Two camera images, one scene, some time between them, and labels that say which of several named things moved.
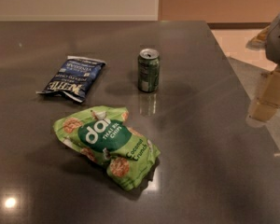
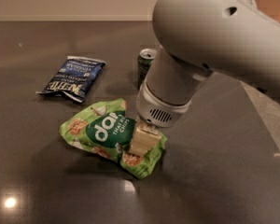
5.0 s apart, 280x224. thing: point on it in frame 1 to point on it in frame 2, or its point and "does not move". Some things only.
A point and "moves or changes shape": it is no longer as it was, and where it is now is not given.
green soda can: [148, 70] does not move
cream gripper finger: [273, 94] to [159, 114]
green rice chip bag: [103, 135] moves or changes shape
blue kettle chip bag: [76, 78] does not move
